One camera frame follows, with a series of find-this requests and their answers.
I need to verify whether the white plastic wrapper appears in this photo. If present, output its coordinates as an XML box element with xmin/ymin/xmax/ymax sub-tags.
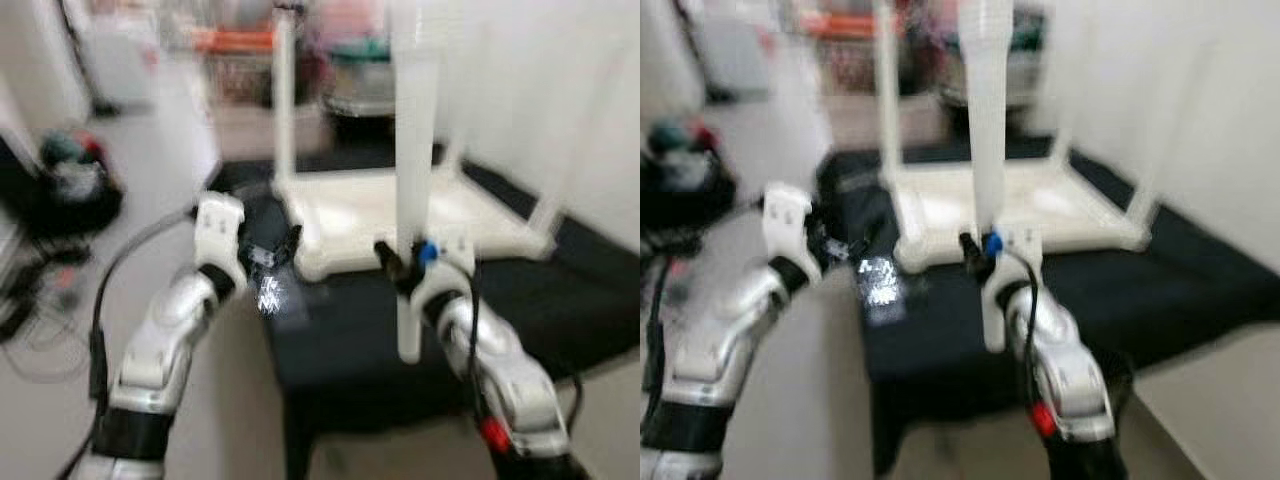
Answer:
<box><xmin>668</xmin><ymin>150</ymin><xmax>713</xmax><ymax>186</ymax></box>
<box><xmin>55</xmin><ymin>162</ymin><xmax>101</xmax><ymax>199</ymax></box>

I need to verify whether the clear tape cross patch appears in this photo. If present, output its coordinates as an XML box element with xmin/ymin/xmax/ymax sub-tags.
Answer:
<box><xmin>250</xmin><ymin>270</ymin><xmax>311</xmax><ymax>331</ymax></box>
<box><xmin>855</xmin><ymin>255</ymin><xmax>911</xmax><ymax>326</ymax></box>

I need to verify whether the black fabric bag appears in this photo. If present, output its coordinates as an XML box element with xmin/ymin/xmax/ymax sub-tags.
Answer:
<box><xmin>20</xmin><ymin>160</ymin><xmax>126</xmax><ymax>236</ymax></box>
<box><xmin>640</xmin><ymin>140</ymin><xmax>739</xmax><ymax>229</ymax></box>

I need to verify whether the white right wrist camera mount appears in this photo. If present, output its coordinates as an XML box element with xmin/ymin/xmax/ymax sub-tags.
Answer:
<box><xmin>405</xmin><ymin>228</ymin><xmax>476</xmax><ymax>321</ymax></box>
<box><xmin>980</xmin><ymin>225</ymin><xmax>1046</xmax><ymax>351</ymax></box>

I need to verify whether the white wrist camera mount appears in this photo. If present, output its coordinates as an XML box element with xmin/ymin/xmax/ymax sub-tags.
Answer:
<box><xmin>405</xmin><ymin>228</ymin><xmax>476</xmax><ymax>321</ymax></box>
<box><xmin>980</xmin><ymin>225</ymin><xmax>1046</xmax><ymax>351</ymax></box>
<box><xmin>193</xmin><ymin>195</ymin><xmax>249</xmax><ymax>291</ymax></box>
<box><xmin>762</xmin><ymin>185</ymin><xmax>821</xmax><ymax>281</ymax></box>

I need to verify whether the black floor cable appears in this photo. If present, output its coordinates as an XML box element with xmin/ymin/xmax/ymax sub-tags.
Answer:
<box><xmin>0</xmin><ymin>240</ymin><xmax>96</xmax><ymax>386</ymax></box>

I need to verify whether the white cabinet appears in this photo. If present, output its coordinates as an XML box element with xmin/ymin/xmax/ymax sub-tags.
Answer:
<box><xmin>80</xmin><ymin>10</ymin><xmax>161</xmax><ymax>106</ymax></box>
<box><xmin>700</xmin><ymin>10</ymin><xmax>776</xmax><ymax>96</ymax></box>

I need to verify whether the clear plastic storage container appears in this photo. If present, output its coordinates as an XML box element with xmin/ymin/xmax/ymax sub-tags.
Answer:
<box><xmin>945</xmin><ymin>45</ymin><xmax>1046</xmax><ymax>106</ymax></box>
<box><xmin>325</xmin><ymin>60</ymin><xmax>396</xmax><ymax>113</ymax></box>

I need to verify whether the black tablecloth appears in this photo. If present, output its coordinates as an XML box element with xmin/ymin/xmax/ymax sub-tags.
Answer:
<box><xmin>815</xmin><ymin>145</ymin><xmax>1280</xmax><ymax>476</ymax></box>
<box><xmin>205</xmin><ymin>150</ymin><xmax>641</xmax><ymax>480</ymax></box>

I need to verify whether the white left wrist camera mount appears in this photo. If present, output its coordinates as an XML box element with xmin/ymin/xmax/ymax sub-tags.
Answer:
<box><xmin>193</xmin><ymin>195</ymin><xmax>249</xmax><ymax>291</ymax></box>
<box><xmin>762</xmin><ymin>185</ymin><xmax>821</xmax><ymax>281</ymax></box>

